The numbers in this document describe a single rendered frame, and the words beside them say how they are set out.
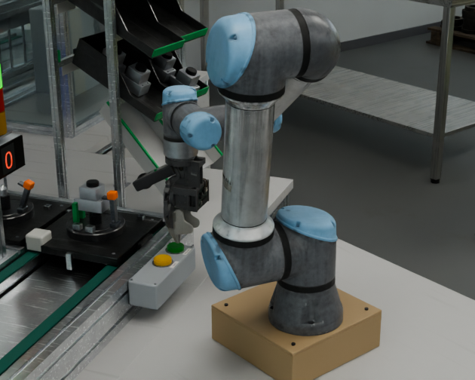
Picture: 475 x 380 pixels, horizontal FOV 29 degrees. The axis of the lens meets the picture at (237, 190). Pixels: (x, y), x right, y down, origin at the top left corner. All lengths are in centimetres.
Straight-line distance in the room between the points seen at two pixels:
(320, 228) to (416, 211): 309
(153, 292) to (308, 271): 38
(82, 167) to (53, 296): 96
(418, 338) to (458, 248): 246
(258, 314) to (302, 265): 19
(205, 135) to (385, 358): 58
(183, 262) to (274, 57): 72
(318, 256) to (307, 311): 12
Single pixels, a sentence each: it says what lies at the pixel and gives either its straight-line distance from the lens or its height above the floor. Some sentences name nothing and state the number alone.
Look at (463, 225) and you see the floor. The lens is 469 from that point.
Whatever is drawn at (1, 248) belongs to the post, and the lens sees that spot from 213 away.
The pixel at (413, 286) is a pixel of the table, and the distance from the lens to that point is 219.
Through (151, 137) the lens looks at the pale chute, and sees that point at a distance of 242.
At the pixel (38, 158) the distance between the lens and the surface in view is 303.
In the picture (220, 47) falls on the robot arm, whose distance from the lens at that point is 150.
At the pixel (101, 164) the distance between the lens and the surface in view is 294.
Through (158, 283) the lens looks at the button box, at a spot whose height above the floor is 96.
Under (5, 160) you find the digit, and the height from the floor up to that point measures 120.
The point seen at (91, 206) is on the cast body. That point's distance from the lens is 215.
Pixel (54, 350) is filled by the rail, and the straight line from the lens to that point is 176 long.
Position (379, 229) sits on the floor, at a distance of 456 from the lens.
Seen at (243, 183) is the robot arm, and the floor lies 128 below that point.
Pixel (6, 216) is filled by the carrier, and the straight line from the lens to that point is 227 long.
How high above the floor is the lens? 187
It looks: 22 degrees down
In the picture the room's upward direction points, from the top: straight up
